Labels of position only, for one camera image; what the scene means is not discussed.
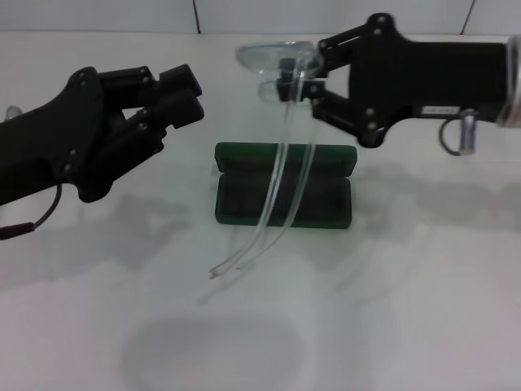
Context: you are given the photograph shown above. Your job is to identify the right gripper cable with connector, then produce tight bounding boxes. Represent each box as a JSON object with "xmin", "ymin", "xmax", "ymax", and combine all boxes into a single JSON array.
[{"xmin": 438, "ymin": 108, "xmax": 478, "ymax": 156}]

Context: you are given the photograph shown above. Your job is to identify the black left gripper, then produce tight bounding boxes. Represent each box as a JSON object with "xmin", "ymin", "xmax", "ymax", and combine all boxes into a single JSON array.
[{"xmin": 0, "ymin": 67, "xmax": 205, "ymax": 204}]

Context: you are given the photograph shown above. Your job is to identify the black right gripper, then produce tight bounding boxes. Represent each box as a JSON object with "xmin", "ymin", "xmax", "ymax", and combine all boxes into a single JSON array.
[{"xmin": 275, "ymin": 13, "xmax": 512, "ymax": 149}]

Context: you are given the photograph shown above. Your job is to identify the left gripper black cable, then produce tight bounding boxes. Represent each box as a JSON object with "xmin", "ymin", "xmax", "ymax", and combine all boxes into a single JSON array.
[{"xmin": 0, "ymin": 182, "xmax": 63, "ymax": 241}]

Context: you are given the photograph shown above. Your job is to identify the clear transparent glasses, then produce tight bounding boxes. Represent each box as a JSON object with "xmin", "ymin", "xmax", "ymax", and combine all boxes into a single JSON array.
[{"xmin": 208, "ymin": 39, "xmax": 326, "ymax": 283}]

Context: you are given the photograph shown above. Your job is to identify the green glasses case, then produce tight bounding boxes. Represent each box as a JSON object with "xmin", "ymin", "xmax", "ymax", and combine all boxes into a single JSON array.
[{"xmin": 214, "ymin": 141, "xmax": 359, "ymax": 230}]

